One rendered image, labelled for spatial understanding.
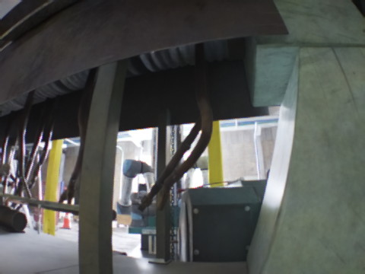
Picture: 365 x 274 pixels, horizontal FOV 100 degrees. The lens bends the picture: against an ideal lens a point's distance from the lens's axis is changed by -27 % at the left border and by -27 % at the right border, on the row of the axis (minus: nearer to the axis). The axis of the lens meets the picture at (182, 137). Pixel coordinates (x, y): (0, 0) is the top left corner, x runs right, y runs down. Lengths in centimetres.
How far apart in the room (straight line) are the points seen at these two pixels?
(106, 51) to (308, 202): 47
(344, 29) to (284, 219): 42
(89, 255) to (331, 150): 41
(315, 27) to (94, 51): 49
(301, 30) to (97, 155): 46
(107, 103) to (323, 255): 43
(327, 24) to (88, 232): 61
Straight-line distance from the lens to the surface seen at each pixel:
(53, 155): 237
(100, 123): 37
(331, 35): 50
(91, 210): 34
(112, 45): 47
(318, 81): 40
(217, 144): 154
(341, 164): 36
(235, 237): 72
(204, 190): 75
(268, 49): 44
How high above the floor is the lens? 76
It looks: 20 degrees up
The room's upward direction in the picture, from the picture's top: straight up
